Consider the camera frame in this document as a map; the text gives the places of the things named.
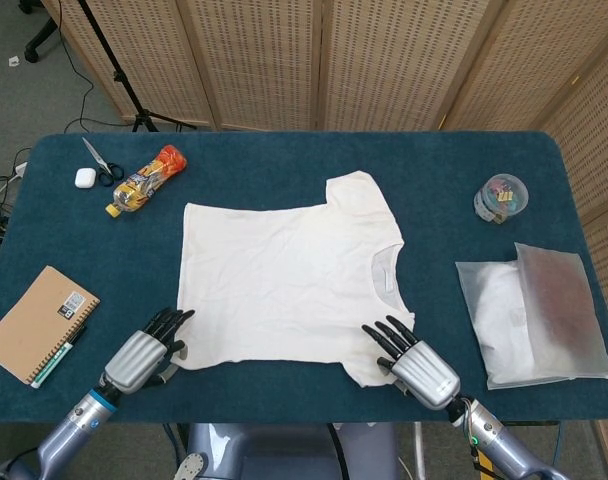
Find white t-shirt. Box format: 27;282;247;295
175;170;416;389

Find frosted bag with reddish content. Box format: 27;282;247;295
513;242;608;382

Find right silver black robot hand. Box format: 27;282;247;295
361;314;463;412

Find kraft spiral notebook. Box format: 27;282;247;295
0;265;101;385

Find clear jar of binder clips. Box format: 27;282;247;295
472;172;530;226

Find black tripod stand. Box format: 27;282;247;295
76;0;198;134

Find thin black floor cable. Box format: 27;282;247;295
57;0;95;134

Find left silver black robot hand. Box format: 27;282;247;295
102;308;196;396

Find black office chair base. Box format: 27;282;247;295
18;0;60;64

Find blue torso cable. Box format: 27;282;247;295
162;423;183;474

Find black torso cable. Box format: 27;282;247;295
326;423;348;480

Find wicker folding screen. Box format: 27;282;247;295
41;0;608;480

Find white metal table leg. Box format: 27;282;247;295
412;422;428;480

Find black-handled scissors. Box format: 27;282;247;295
81;136;125;188

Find blue carpet table cover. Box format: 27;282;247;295
0;130;608;426

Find orange yellow plastic bottle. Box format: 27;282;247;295
105;144;188;219

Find white green marker pen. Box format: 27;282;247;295
30;324;89;390

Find grey-blue robot torso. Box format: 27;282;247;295
176;422;400;480

